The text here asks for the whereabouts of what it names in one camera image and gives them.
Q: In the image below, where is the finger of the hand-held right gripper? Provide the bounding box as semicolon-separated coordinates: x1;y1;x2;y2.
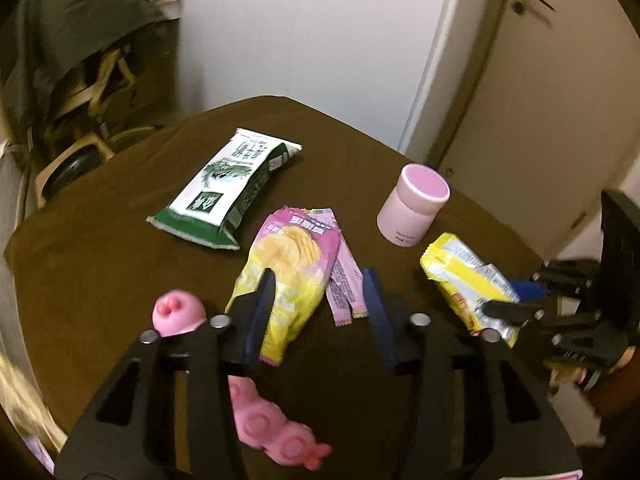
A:
512;259;601;303
482;299;603;333

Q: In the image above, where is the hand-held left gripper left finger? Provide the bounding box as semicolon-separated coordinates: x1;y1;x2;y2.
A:
54;266;277;480

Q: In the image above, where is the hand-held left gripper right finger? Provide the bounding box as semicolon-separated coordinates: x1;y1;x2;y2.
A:
361;266;583;480

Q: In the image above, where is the pink yellow chip packet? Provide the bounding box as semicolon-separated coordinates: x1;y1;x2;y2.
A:
225;205;343;367

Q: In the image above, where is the yellow snack packet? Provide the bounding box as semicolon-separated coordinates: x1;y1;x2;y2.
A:
419;232;523;348

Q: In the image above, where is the yellow plastic bag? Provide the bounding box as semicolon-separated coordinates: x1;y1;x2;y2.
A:
0;355;68;453

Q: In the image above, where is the person's right forearm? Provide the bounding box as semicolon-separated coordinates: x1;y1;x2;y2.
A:
585;350;640;421

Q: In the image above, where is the pink sachet strip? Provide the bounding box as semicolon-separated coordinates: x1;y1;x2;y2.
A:
307;207;368;326

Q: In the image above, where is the pink caterpillar toy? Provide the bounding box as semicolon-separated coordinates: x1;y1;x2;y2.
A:
152;288;333;472

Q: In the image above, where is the pink lidded cup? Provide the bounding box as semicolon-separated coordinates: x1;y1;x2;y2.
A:
377;163;451;248

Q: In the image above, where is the green white snack packet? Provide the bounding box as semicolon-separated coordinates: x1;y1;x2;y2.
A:
146;127;303;251

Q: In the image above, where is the beige door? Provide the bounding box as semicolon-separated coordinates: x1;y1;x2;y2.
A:
437;0;640;261

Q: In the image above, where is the wooden chair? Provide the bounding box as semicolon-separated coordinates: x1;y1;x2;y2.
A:
32;42;168;211

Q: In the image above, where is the dark jacket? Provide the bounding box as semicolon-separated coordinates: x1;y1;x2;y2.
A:
0;0;173;126

